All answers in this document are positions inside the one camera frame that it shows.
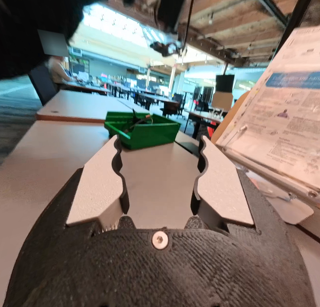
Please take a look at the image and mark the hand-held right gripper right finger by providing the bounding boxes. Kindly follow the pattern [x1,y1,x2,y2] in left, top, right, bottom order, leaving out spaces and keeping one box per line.
[190,135,255,229]

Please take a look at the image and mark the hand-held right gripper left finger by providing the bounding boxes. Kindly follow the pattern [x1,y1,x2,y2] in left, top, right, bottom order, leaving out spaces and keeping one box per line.
[66,134,130,232]

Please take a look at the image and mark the brown cardboard board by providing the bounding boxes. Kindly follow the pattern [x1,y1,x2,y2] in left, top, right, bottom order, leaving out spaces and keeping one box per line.
[211,91,252,143]

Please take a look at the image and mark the green plastic bin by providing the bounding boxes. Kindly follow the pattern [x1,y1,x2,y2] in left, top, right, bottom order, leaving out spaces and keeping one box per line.
[104,111,181,150]

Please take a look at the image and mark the background work table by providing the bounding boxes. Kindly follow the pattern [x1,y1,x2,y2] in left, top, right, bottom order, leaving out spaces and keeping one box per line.
[184,109,225,139]

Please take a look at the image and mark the clear acrylic sign holder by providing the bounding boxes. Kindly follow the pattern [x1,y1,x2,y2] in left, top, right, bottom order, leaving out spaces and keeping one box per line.
[216,26,320,225]

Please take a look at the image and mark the white table with wooden edge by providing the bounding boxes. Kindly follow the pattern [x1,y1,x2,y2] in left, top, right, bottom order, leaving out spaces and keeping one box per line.
[36,89,151,124]

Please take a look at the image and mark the printed instruction sheet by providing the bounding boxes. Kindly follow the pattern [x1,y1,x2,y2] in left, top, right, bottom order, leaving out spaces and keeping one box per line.
[217,26,320,187]

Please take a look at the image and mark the black background chair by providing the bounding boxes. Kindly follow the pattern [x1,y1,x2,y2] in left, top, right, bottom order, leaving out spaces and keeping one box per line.
[159,93,186,118]

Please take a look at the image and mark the black hanging screen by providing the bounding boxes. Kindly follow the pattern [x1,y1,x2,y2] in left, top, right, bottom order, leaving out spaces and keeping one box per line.
[215,74,235,94]

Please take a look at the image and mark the dark office chair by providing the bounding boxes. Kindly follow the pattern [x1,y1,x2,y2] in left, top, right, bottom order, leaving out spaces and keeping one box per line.
[28,65,57,105]

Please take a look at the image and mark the black overhead device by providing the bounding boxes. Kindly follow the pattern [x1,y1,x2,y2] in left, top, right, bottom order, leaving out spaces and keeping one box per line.
[149,40,187,58]

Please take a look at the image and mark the person's black jacket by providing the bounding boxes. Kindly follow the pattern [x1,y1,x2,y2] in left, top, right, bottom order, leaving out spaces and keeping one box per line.
[0,0,108,80]

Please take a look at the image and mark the tangled dark wires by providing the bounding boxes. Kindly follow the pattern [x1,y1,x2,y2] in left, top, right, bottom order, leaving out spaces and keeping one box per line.
[123,109,153,134]

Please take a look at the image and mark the black hanging cable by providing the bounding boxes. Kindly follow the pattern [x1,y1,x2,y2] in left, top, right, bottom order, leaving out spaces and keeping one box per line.
[178,0,197,51]

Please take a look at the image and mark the black metal frame post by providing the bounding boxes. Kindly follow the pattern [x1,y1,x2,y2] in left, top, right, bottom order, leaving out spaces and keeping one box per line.
[271,0,320,60]

